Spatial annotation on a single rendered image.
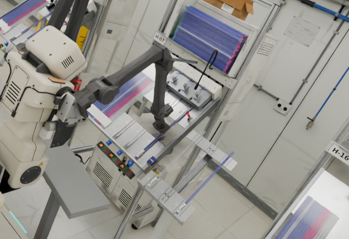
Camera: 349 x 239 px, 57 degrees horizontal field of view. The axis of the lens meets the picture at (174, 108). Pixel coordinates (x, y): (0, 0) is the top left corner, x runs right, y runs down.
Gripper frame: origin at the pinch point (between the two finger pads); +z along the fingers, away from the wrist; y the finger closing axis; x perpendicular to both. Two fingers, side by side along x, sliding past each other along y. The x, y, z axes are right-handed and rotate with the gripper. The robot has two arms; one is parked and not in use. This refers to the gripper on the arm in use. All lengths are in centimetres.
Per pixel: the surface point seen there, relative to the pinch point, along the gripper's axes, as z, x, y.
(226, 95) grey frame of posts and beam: -1.6, -48.3, -12.4
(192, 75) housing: -6.7, -43.5, 14.5
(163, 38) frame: -11, -53, 53
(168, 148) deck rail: 1.3, 5.3, -10.1
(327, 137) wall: 114, -138, -68
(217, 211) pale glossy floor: 145, -18, -31
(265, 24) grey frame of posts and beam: -38, -84, -12
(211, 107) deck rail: 1.2, -35.2, -9.9
